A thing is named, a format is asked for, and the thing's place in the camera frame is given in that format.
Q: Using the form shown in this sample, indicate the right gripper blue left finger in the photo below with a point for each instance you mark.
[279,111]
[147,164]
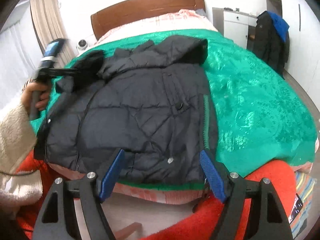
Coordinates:
[108,174]

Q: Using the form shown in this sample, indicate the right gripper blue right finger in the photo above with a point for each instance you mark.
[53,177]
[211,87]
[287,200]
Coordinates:
[216,174]

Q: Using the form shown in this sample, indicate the black puffer jacket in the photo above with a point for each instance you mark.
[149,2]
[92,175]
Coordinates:
[152,101]

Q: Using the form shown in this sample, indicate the cream fleece sleeve forearm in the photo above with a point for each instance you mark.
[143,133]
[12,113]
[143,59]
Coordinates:
[17,140]

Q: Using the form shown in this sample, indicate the person's left hand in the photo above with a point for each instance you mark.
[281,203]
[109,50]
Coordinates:
[44,90]

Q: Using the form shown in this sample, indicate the beige curtain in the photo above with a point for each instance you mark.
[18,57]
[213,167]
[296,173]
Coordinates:
[47,21]

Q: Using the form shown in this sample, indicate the green floral blanket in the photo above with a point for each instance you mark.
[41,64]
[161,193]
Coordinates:
[163,98]

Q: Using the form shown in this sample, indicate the striped colourful cloth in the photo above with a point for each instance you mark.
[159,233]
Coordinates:
[302,205]

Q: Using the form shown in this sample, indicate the brown wooden headboard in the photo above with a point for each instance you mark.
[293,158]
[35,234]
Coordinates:
[133,10]

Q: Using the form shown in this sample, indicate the dark coat on chair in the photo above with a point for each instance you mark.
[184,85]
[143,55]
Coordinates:
[268,46]

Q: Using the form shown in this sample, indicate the white nightstand cabinet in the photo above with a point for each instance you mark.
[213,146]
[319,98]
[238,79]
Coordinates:
[236,26]

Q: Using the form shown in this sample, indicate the pink plaid bed sheet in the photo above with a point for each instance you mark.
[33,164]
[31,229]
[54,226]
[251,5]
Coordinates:
[160,25]

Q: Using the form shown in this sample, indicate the blue garment on chair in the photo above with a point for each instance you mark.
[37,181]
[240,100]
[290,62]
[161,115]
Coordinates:
[280,25]

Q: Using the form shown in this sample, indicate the white round camera device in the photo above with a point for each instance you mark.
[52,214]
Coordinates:
[82,45]

